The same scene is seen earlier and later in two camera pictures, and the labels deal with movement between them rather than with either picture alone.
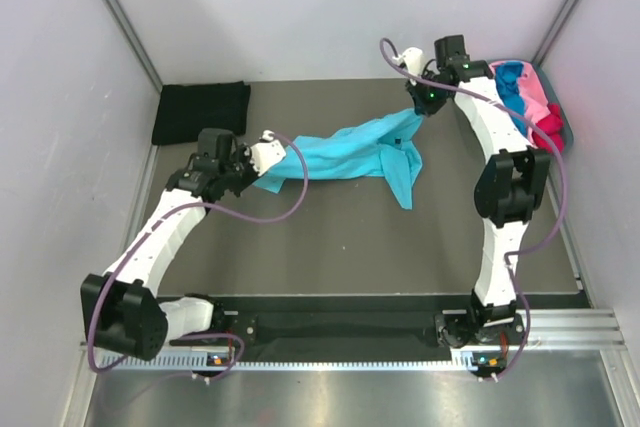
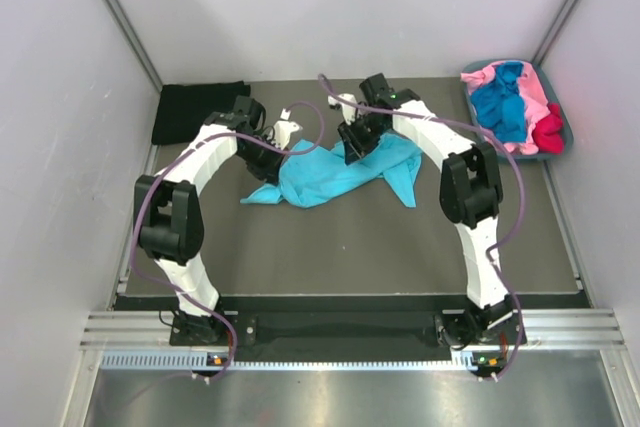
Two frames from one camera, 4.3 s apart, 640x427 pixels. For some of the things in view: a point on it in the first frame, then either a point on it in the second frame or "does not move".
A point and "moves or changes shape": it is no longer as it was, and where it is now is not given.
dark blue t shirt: x=507 y=78 does not move
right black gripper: x=420 y=107 to x=355 y=147
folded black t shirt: x=183 y=110 does not move
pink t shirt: x=534 y=93 does not move
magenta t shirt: x=553 y=126 does not move
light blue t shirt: x=377 y=148 moves or changes shape
